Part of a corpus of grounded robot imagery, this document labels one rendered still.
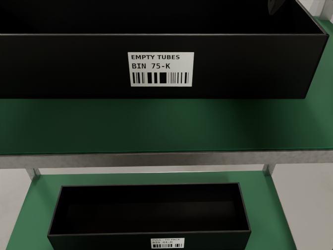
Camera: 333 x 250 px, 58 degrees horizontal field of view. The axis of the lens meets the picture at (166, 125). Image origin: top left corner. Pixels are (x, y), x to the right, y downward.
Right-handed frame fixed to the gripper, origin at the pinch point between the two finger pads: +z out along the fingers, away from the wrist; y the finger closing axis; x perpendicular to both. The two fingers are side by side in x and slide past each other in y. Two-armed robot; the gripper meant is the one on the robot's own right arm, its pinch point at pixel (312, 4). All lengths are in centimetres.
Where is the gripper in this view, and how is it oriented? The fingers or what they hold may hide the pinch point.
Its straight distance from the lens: 38.5
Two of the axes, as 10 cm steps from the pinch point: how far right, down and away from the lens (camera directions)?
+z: 0.0, 3.6, 9.3
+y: -10.0, 0.1, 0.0
